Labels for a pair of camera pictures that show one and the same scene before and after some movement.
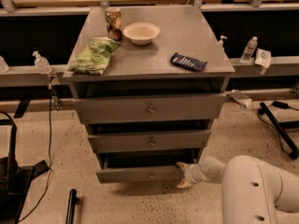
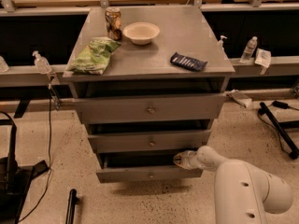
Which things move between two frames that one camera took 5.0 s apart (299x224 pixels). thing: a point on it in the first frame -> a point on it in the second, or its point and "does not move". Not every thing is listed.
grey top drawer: (150, 108) does not move
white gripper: (195, 174) -> (193, 160)
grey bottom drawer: (142, 168) does not move
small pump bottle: (220, 44) does not move
